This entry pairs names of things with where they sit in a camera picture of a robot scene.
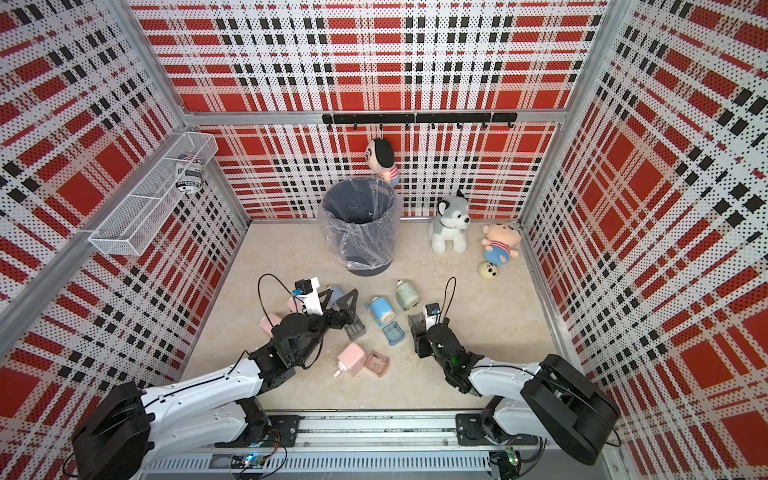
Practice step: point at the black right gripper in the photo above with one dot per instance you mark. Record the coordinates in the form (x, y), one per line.
(420, 341)

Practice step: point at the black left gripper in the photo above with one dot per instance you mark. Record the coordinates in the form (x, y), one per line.
(347, 314)

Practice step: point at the light blue pencil sharpener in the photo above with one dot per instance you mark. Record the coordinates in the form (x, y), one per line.
(336, 294)

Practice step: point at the green pencil sharpener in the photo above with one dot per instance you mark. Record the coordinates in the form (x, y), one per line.
(407, 295)

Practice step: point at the bright blue pencil sharpener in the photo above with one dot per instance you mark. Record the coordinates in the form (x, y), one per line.
(381, 310)

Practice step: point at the pink pencil sharpener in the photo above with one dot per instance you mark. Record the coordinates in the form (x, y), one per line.
(268, 322)
(295, 305)
(351, 360)

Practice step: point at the pink sharpener shavings tray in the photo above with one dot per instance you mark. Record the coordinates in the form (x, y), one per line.
(377, 363)

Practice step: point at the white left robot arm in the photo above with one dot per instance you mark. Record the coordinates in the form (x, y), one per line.
(133, 427)

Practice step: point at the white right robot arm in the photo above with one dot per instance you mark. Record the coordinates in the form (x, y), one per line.
(548, 401)

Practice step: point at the cream round face ball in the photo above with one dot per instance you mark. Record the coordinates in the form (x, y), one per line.
(487, 270)

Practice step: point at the clear plastic bin liner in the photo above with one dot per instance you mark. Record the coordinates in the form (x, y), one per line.
(360, 234)

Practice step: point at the dark grey trash bin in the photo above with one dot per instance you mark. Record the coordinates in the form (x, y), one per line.
(360, 228)

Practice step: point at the grey white husky plush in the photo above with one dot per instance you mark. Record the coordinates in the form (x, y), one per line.
(449, 225)

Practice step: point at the pink pig plush blue shirt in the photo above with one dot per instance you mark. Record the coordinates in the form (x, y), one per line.
(500, 242)

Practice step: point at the hanging boy doll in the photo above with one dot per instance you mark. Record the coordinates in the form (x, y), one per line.
(379, 155)

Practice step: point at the small striped can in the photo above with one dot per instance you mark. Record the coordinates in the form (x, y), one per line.
(188, 174)

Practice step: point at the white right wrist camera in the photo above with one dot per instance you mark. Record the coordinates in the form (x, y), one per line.
(431, 314)

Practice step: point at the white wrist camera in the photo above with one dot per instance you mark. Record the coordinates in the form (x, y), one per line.
(306, 292)
(431, 314)

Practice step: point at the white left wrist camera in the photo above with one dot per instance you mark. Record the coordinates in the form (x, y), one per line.
(306, 292)

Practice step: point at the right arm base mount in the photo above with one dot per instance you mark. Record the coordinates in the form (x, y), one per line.
(470, 432)

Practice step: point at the aluminium front rail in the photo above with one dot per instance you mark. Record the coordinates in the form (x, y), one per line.
(380, 444)

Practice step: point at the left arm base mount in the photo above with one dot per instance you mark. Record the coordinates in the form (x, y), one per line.
(283, 428)

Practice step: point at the black hook rail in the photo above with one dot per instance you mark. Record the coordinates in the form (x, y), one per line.
(382, 119)

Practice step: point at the white wire mesh shelf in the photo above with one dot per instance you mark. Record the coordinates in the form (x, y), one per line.
(132, 225)

